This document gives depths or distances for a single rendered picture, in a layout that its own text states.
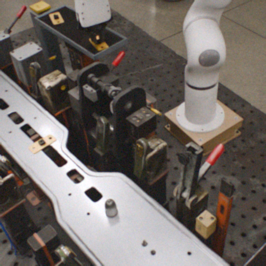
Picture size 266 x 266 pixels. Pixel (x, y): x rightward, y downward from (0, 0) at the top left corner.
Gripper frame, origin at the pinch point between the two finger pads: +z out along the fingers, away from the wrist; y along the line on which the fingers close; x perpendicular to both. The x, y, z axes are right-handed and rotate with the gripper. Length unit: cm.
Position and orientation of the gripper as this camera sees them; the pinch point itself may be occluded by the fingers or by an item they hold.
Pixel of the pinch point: (97, 36)
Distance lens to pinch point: 129.3
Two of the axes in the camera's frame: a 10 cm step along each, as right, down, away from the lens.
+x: 4.4, 6.1, -6.6
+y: -9.0, 3.6, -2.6
